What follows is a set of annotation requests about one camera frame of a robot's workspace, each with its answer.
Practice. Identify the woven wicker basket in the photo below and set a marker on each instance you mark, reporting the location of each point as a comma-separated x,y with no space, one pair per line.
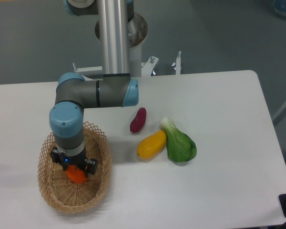
63,194

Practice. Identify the yellow mango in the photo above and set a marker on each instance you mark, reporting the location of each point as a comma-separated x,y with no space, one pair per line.
151,145

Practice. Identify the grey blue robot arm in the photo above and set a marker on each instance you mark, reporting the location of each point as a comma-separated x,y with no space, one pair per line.
74,94

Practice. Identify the green bok choy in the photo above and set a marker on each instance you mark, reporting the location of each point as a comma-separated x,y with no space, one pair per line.
180,147

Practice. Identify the white metal bracket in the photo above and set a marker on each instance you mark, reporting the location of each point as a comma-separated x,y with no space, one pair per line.
177,65

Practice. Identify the purple sweet potato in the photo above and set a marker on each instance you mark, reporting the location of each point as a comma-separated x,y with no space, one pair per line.
138,122

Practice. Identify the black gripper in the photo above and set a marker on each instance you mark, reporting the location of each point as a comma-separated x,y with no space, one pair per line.
80,160

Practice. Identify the orange fruit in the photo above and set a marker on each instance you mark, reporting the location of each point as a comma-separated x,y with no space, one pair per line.
75,174

